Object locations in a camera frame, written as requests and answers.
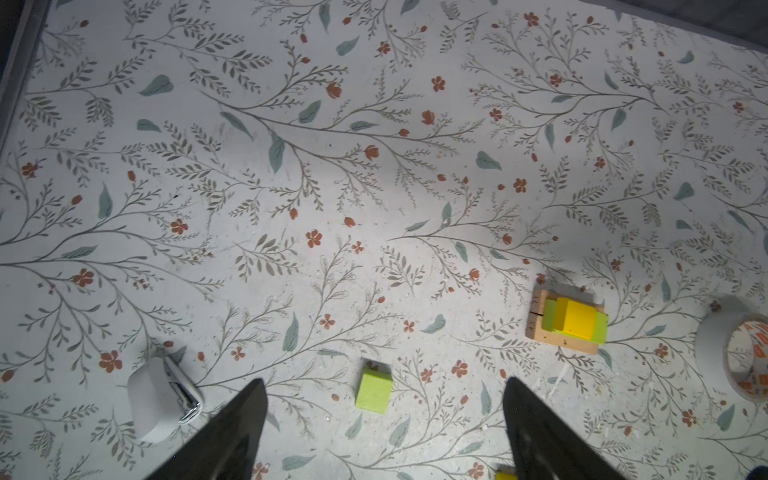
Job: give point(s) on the natural wood block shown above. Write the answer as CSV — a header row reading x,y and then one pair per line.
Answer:
x,y
535,332
539,299

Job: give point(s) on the white stapler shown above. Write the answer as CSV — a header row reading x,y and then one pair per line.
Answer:
x,y
162,398

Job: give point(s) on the clear tape roll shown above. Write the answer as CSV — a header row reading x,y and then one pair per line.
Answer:
x,y
731,354

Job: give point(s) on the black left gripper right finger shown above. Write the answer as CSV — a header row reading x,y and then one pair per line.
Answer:
x,y
544,446

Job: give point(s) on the long green block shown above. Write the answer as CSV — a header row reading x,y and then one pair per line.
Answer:
x,y
602,323

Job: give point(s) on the yellow cube block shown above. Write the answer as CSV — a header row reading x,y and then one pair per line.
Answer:
x,y
575,319

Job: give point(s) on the long yellow block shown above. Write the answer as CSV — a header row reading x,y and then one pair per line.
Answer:
x,y
505,474

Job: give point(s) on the green cube block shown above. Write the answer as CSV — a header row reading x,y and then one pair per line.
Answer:
x,y
374,391

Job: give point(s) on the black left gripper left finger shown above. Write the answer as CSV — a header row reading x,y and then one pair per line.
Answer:
x,y
226,447

